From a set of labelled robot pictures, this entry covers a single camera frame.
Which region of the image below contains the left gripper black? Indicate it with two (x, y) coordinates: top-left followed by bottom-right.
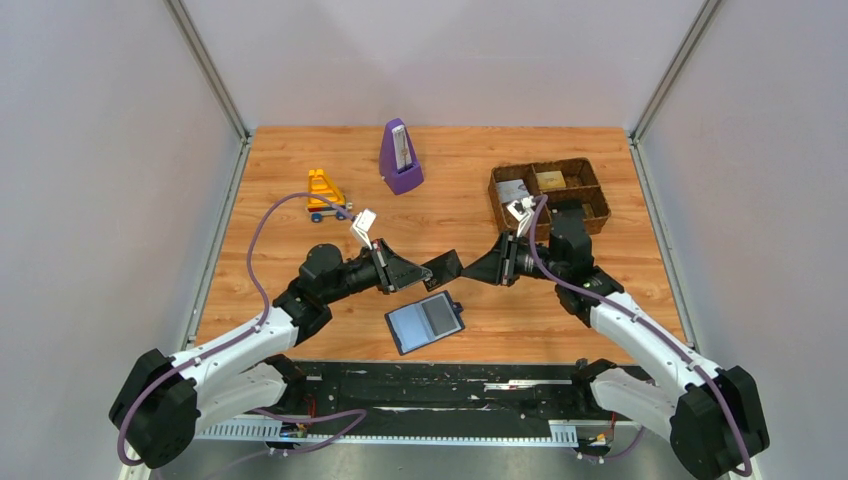
(322, 238), (432, 305)

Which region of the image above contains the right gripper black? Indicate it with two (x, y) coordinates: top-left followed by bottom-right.
(460, 231), (564, 288)

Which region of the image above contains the dark silver card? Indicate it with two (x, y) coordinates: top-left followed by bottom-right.
(423, 249), (463, 292)

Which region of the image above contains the blue leather card holder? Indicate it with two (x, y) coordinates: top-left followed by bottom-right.
(384, 291), (465, 356)

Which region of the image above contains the white silver card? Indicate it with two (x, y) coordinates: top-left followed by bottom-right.
(495, 179), (530, 204)

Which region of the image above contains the dark grey VIP card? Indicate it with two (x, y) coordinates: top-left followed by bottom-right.
(558, 200), (586, 219)

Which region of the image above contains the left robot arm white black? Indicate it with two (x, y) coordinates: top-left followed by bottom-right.
(108, 239), (433, 469)

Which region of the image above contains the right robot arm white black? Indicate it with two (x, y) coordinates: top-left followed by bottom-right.
(462, 208), (770, 479)

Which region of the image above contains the gold card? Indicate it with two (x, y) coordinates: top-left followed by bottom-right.
(536, 170), (568, 192)

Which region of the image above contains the purple metronome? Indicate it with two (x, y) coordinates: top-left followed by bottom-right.
(378, 118), (424, 195)

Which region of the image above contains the brown wicker divided basket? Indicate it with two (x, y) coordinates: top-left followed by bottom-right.
(488, 157), (611, 239)

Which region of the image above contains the yellow toy on wheels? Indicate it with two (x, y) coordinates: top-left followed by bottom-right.
(306, 169), (353, 223)

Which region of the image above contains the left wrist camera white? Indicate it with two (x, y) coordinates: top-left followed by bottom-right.
(350, 208), (377, 250)

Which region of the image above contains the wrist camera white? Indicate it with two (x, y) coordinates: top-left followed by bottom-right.
(506, 196), (536, 237)
(350, 208), (377, 250)

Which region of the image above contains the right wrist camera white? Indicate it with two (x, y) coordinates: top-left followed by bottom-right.
(506, 196), (536, 237)

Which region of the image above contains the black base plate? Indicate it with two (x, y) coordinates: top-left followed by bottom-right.
(269, 361), (623, 439)

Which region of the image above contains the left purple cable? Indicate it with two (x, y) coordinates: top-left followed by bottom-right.
(116, 192), (369, 468)

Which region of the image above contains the purple cable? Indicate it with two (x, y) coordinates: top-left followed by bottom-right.
(527, 194), (754, 478)
(116, 192), (369, 468)

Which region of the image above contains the slotted cable duct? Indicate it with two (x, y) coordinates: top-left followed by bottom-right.
(192, 417), (579, 448)

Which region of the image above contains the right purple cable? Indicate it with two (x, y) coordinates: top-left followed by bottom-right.
(527, 194), (754, 478)

